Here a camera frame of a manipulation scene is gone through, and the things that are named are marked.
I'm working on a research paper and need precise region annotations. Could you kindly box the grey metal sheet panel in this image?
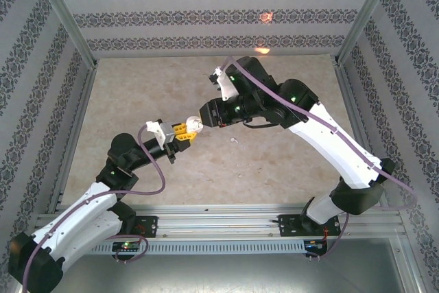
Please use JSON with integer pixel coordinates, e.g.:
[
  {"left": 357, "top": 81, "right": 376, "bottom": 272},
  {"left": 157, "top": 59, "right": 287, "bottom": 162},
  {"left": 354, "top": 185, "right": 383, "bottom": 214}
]
[{"left": 32, "top": 237, "right": 421, "bottom": 293}]

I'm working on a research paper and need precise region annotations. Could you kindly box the aluminium frame post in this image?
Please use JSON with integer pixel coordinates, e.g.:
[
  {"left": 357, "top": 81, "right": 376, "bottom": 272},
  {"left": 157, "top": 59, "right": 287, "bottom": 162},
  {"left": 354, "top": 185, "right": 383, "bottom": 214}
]
[
  {"left": 335, "top": 0, "right": 403, "bottom": 67},
  {"left": 27, "top": 0, "right": 99, "bottom": 67}
]

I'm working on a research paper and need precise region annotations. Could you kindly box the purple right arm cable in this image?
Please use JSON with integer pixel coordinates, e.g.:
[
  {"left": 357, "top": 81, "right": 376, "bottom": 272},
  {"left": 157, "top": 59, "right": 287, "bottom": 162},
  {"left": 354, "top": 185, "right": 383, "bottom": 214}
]
[{"left": 221, "top": 56, "right": 419, "bottom": 260}]

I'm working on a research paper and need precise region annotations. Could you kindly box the thin black gripper wire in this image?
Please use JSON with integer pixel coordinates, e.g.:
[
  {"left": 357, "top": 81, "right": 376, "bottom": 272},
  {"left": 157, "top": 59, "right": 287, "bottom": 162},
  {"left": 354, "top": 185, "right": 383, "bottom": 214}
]
[{"left": 242, "top": 119, "right": 274, "bottom": 130}]

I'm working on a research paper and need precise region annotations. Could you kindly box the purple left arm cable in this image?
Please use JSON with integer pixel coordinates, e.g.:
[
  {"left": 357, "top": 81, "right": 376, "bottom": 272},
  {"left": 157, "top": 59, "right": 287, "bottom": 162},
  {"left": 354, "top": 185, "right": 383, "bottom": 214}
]
[{"left": 21, "top": 125, "right": 166, "bottom": 293}]

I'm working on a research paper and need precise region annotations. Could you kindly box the slotted grey cable duct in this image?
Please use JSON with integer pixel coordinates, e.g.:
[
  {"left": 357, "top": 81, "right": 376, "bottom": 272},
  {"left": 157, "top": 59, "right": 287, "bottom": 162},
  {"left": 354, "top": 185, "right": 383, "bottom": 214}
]
[{"left": 92, "top": 239, "right": 329, "bottom": 255}]

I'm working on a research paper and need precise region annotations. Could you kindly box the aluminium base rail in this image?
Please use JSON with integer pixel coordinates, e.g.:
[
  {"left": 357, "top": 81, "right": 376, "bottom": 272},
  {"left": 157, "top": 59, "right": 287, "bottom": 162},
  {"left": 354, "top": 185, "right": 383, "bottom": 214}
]
[{"left": 34, "top": 203, "right": 405, "bottom": 240}]

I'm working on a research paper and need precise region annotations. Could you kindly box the aluminium side rail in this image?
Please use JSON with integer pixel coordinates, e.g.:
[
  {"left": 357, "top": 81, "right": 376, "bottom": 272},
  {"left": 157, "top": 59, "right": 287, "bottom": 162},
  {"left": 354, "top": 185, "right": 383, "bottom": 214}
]
[
  {"left": 334, "top": 59, "right": 392, "bottom": 210},
  {"left": 47, "top": 61, "right": 100, "bottom": 213}
]

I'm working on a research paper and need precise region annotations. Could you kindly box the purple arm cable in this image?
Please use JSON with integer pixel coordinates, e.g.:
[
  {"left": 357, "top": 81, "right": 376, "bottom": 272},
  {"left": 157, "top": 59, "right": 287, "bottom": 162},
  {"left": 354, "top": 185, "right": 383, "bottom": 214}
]
[
  {"left": 221, "top": 56, "right": 419, "bottom": 260},
  {"left": 21, "top": 125, "right": 166, "bottom": 293}
]

